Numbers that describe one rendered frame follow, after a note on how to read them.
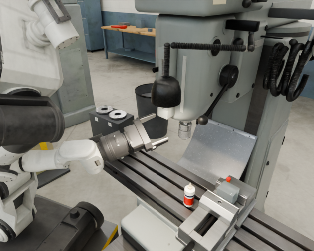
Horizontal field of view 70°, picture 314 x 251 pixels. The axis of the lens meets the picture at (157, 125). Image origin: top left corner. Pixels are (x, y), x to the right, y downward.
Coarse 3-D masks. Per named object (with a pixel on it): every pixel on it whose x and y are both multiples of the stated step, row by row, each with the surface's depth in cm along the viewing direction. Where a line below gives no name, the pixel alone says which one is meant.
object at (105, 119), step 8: (96, 112) 120; (104, 112) 118; (112, 112) 118; (120, 112) 118; (96, 120) 119; (104, 120) 115; (112, 120) 113; (120, 120) 113; (128, 120) 115; (96, 128) 123; (104, 128) 118; (112, 128) 114; (120, 128) 112
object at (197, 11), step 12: (144, 0) 59; (156, 0) 56; (168, 0) 54; (180, 0) 52; (192, 0) 50; (204, 0) 48; (216, 0) 50; (228, 0) 54; (240, 0) 58; (156, 12) 59; (168, 12) 56; (180, 12) 53; (192, 12) 51; (204, 12) 50; (216, 12) 52; (228, 12) 56
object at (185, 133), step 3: (180, 126) 82; (180, 129) 82; (183, 129) 81; (186, 129) 81; (189, 129) 82; (180, 132) 83; (183, 132) 82; (186, 132) 82; (189, 132) 83; (180, 135) 83; (183, 135) 83; (186, 135) 83; (189, 135) 83; (183, 138) 83; (186, 138) 83
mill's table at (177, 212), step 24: (120, 168) 110; (144, 168) 110; (168, 168) 113; (144, 192) 100; (168, 192) 97; (168, 216) 93; (264, 216) 86; (240, 240) 78; (264, 240) 79; (288, 240) 80; (312, 240) 78
